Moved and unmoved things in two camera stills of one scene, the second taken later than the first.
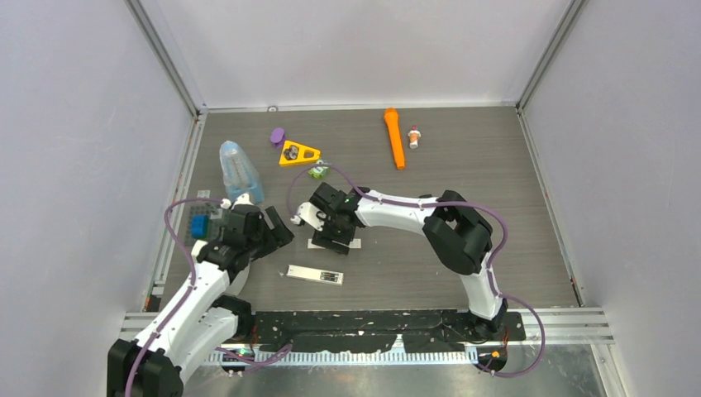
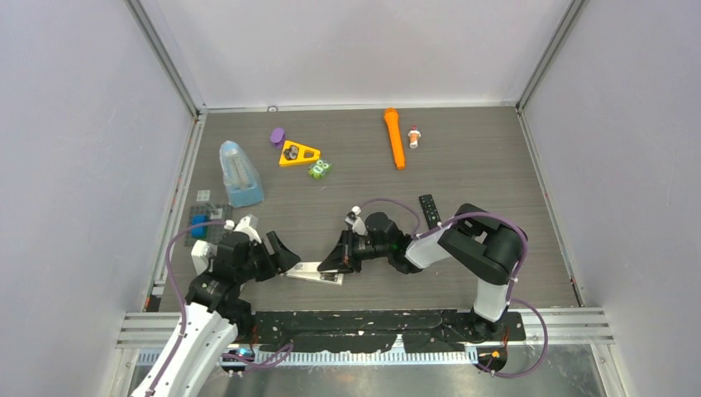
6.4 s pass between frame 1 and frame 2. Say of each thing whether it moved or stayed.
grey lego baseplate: stayed
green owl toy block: stayed
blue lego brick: stayed
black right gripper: moved
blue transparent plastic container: stayed
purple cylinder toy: stayed
